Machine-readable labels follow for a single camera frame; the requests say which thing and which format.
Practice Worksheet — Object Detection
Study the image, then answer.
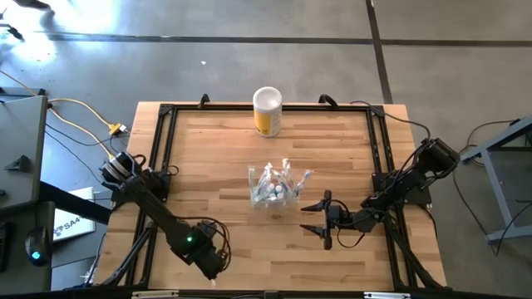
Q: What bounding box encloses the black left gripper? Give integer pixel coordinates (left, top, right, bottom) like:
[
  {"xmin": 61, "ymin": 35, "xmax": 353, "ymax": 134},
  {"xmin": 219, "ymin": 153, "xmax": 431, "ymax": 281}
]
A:
[{"xmin": 189, "ymin": 219, "xmax": 232, "ymax": 281}]

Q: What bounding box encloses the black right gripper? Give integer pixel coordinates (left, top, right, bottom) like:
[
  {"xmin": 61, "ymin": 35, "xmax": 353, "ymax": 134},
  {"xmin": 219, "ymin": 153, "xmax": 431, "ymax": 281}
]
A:
[{"xmin": 298, "ymin": 189, "xmax": 362, "ymax": 251}]

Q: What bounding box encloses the clear acrylic organizer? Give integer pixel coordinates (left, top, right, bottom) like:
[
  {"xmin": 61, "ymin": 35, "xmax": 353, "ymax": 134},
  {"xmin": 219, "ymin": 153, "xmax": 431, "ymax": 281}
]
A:
[{"xmin": 248, "ymin": 159, "xmax": 301, "ymax": 209}]

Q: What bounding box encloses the yellow wipes canister white lid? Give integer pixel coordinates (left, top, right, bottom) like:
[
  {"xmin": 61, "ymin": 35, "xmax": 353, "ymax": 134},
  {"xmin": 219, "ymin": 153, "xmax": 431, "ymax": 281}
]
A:
[{"xmin": 252, "ymin": 86, "xmax": 284, "ymax": 139}]

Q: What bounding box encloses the white printed sheet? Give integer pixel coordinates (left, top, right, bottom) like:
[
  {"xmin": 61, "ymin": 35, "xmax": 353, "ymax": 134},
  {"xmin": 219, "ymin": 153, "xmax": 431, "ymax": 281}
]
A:
[{"xmin": 52, "ymin": 186, "xmax": 96, "ymax": 243}]

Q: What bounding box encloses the black desk leg beam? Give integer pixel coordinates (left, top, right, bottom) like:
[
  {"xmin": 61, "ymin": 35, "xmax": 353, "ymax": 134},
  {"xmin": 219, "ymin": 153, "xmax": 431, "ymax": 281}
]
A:
[{"xmin": 38, "ymin": 180, "xmax": 113, "ymax": 226}]

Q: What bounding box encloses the black computer mouse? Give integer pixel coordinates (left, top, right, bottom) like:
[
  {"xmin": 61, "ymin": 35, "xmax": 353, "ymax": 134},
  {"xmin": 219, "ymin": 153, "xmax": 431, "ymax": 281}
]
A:
[{"xmin": 23, "ymin": 227, "xmax": 52, "ymax": 269}]

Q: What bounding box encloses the grey side desk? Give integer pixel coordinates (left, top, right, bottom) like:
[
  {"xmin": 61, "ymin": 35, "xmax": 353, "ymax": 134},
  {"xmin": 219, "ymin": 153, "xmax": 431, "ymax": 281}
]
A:
[{"xmin": 0, "ymin": 94, "xmax": 55, "ymax": 294}]

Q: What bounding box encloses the silver metal bracket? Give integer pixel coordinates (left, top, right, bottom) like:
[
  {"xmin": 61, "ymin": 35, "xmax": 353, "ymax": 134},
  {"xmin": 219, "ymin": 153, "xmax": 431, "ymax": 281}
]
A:
[
  {"xmin": 363, "ymin": 291, "xmax": 411, "ymax": 299},
  {"xmin": 131, "ymin": 290, "xmax": 180, "ymax": 299}
]

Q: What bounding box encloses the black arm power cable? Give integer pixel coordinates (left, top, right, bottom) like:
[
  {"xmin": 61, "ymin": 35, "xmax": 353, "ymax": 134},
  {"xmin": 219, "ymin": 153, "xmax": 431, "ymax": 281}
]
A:
[{"xmin": 350, "ymin": 100, "xmax": 432, "ymax": 142}]

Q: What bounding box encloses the black aluminium table frame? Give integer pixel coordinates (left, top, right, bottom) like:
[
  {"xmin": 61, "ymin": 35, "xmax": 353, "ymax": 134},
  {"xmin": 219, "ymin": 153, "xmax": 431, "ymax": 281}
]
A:
[{"xmin": 93, "ymin": 102, "xmax": 448, "ymax": 292}]

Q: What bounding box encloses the yellow extension cable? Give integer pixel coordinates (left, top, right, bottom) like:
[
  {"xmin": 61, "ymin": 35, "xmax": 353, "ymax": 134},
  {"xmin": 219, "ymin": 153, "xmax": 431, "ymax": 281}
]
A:
[
  {"xmin": 47, "ymin": 97, "xmax": 128, "ymax": 136},
  {"xmin": 49, "ymin": 108, "xmax": 116, "ymax": 159}
]

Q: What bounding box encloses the blue grey metal table frame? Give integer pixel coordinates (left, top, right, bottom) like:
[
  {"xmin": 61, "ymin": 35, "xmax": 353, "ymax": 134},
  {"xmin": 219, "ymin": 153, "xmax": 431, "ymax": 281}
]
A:
[{"xmin": 460, "ymin": 115, "xmax": 532, "ymax": 245}]

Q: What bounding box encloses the black triangular bracket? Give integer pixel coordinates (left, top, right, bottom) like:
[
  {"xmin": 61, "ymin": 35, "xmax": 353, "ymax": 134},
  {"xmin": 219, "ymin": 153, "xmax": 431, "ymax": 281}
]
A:
[{"xmin": 2, "ymin": 154, "xmax": 31, "ymax": 173}]

